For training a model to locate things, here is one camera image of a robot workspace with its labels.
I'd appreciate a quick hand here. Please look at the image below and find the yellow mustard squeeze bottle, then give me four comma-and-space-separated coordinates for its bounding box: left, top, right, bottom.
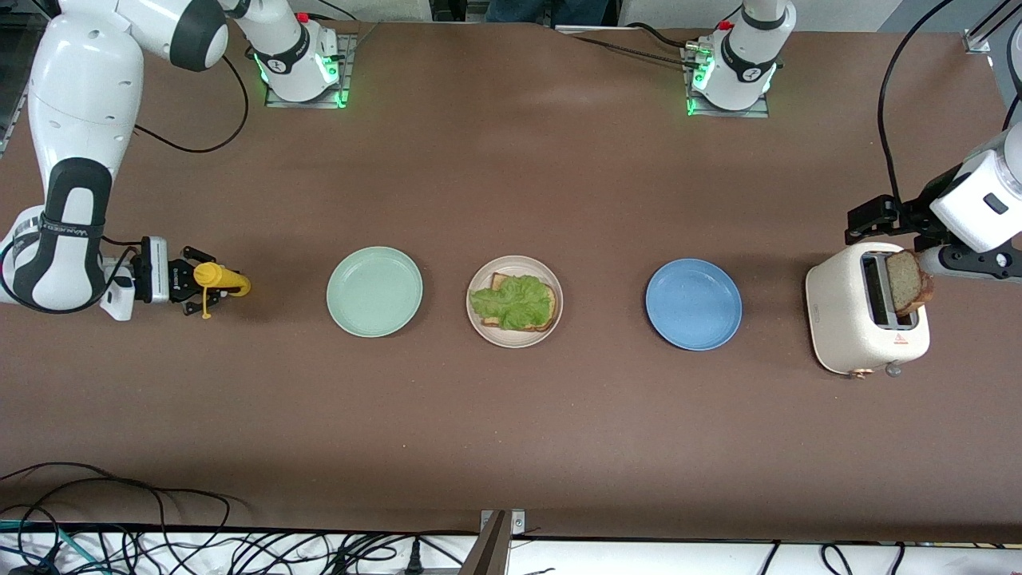
192, 262, 252, 320

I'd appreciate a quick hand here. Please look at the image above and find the brown toasted bread slice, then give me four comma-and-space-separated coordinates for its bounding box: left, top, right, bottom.
481, 272, 559, 333
885, 248, 936, 316

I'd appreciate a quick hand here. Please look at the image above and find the green lettuce leaf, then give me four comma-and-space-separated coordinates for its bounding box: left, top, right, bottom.
469, 275, 556, 331

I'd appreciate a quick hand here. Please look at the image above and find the mint green round plate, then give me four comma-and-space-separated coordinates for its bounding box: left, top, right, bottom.
326, 246, 424, 339

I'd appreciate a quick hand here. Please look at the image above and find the blue round plate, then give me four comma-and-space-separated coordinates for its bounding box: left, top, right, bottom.
645, 258, 743, 351

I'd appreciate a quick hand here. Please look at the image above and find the beige round plate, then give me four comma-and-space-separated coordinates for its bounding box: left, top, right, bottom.
465, 255, 564, 349

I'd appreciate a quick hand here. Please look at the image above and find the white two-slot toaster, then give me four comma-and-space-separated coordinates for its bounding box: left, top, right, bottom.
805, 242, 932, 379

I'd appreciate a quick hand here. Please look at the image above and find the person in blue jeans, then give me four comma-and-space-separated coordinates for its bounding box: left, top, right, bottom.
485, 0, 620, 25

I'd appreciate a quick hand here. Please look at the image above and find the grey metal beam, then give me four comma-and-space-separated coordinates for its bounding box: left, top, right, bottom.
459, 510, 512, 575

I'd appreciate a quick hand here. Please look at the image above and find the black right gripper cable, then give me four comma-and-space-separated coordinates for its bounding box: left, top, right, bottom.
0, 236, 145, 314

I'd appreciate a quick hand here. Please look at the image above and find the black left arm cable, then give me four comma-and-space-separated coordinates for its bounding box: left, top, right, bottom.
878, 0, 959, 204

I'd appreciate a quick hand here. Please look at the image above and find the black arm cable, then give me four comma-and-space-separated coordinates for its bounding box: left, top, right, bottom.
878, 0, 959, 204
132, 52, 251, 154

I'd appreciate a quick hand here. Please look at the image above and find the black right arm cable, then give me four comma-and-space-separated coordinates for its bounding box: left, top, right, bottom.
132, 52, 251, 154

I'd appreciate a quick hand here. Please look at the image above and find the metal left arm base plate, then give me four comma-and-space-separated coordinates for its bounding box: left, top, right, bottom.
681, 44, 771, 119

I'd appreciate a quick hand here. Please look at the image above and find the short aluminium frame profile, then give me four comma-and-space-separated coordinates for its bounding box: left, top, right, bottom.
962, 0, 1022, 55

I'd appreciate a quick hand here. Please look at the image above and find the long black looped cable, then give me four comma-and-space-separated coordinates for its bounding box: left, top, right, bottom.
0, 462, 234, 575

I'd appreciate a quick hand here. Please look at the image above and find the long aluminium table rail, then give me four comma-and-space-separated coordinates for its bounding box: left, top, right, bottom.
0, 80, 33, 157

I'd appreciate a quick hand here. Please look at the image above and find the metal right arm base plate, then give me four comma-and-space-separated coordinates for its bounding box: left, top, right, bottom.
265, 32, 357, 109

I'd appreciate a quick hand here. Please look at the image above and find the teal cable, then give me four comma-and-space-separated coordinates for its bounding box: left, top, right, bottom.
0, 519, 109, 575

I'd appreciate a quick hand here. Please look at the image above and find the thick black table cable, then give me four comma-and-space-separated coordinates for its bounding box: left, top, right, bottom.
623, 22, 695, 50

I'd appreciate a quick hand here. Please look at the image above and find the thin black table cable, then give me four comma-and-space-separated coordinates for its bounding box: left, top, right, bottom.
559, 32, 695, 69

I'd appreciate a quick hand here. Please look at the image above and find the small metal bracket plate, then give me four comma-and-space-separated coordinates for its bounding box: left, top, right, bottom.
479, 509, 526, 537

